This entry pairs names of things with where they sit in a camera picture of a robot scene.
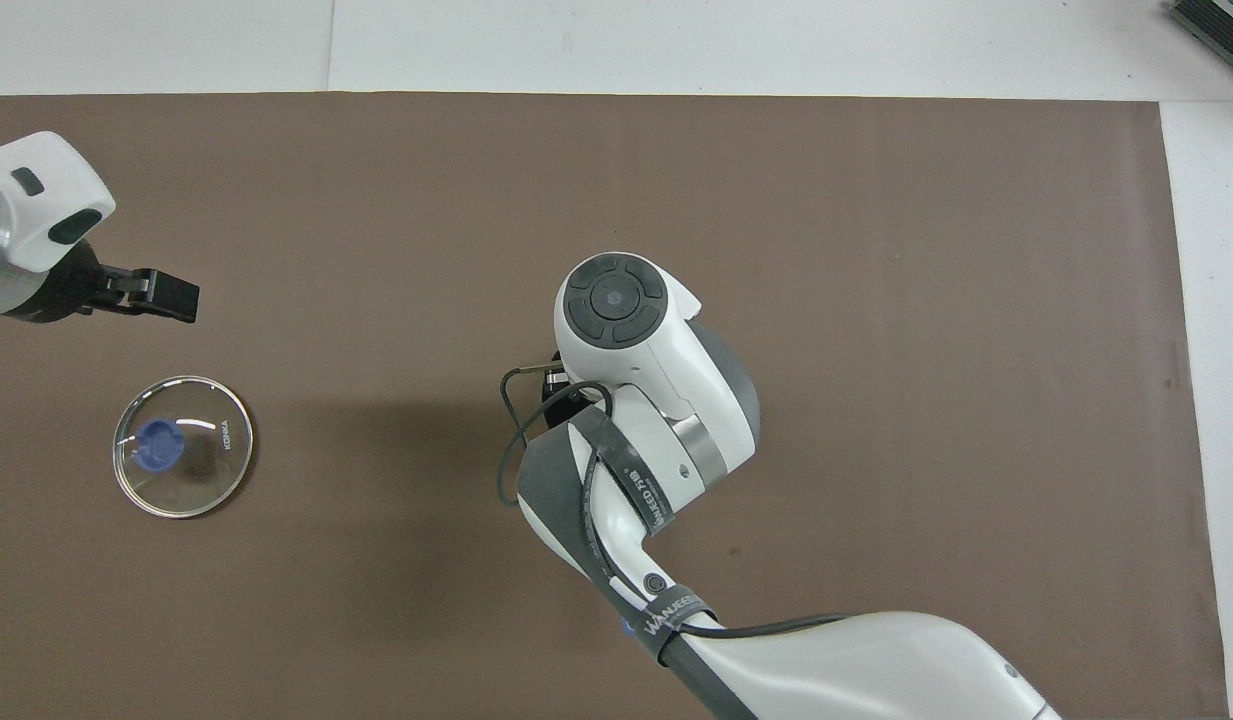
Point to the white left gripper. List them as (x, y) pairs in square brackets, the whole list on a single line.
[(46, 190)]

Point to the glass lid with blue knob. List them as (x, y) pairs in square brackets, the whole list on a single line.
[(183, 447)]

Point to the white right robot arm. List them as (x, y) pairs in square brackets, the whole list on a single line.
[(676, 380)]

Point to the brown table mat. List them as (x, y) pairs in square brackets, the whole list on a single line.
[(876, 250)]

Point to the black ribbed device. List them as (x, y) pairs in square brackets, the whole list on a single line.
[(1221, 30)]

